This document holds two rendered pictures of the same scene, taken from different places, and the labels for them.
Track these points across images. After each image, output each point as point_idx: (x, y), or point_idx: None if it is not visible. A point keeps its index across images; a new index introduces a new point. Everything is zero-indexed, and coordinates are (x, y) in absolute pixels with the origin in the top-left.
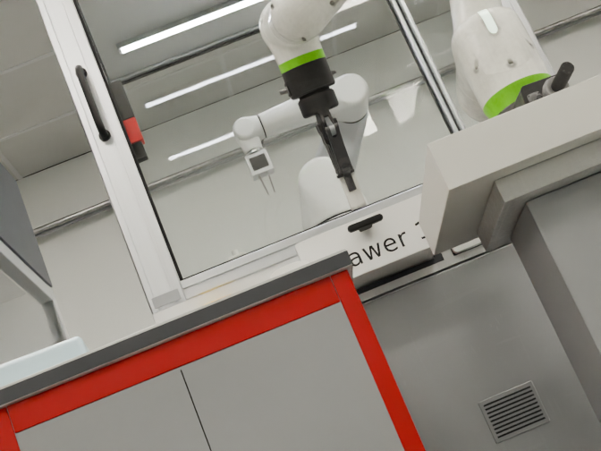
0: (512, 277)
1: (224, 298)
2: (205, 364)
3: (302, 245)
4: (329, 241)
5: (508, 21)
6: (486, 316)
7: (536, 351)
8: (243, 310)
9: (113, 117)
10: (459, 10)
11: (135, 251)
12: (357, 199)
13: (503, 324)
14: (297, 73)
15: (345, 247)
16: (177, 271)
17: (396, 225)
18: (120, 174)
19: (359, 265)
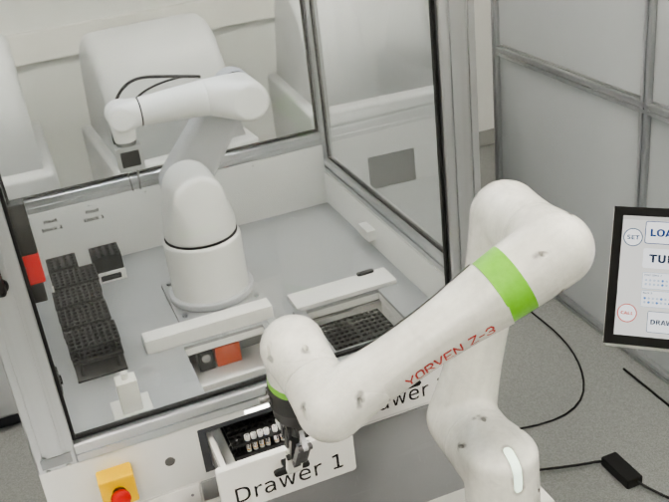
0: (381, 445)
1: None
2: None
3: (224, 474)
4: (250, 470)
5: (533, 476)
6: (350, 475)
7: (378, 500)
8: None
9: (13, 264)
10: (467, 353)
11: (26, 414)
12: (296, 467)
13: (360, 481)
14: (290, 404)
15: (264, 476)
16: (70, 430)
17: (315, 457)
18: (16, 333)
19: (273, 491)
